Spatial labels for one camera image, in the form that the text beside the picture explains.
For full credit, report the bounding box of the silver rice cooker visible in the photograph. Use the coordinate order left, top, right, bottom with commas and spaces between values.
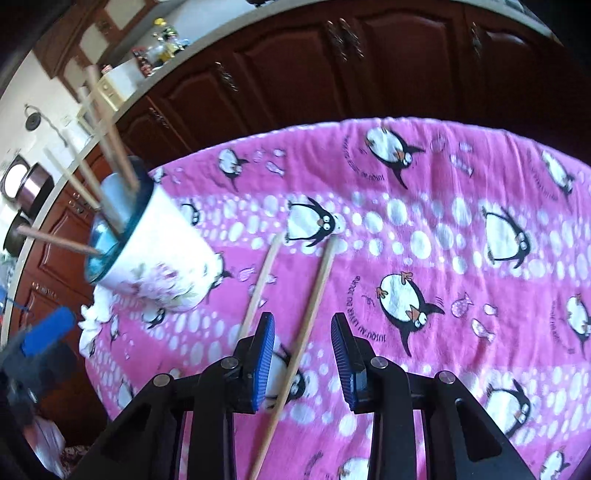
1, 154, 54, 219

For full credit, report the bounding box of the black pot on counter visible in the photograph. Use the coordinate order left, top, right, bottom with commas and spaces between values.
3, 210, 31, 257

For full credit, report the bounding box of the white ceramic spoon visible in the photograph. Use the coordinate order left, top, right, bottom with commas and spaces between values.
101, 173, 134, 227

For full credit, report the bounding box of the tan wooden chopstick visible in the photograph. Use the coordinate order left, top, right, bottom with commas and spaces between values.
247, 236, 338, 480

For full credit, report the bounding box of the pink penguin blanket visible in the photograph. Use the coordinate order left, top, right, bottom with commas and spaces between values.
80, 119, 590, 479

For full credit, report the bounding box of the pale wooden chopstick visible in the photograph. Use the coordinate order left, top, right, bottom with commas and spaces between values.
75, 86, 126, 234

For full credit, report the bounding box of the upper wooden wall cabinet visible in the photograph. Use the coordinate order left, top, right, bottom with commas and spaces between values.
33, 0, 158, 95

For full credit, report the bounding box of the light wooden chopstick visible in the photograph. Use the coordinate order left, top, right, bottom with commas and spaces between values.
16, 225, 104, 258

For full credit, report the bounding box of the white floral utensil holder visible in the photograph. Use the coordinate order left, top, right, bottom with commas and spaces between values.
84, 156, 232, 312

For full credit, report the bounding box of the dark sauce bottle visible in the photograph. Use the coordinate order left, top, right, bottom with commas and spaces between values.
131, 47, 153, 78

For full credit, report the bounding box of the black wall hook with cable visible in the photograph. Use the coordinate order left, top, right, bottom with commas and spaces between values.
24, 104, 69, 147

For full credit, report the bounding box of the yellow cap oil bottle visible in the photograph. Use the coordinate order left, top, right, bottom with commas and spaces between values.
152, 17, 189, 62

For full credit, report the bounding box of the cream microwave oven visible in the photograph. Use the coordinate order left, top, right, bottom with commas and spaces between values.
83, 60, 144, 113

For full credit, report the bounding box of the light bamboo chopstick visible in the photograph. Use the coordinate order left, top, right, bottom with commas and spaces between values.
43, 147, 101, 212

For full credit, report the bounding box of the white gloved left hand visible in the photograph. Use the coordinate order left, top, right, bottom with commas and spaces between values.
23, 416, 66, 479

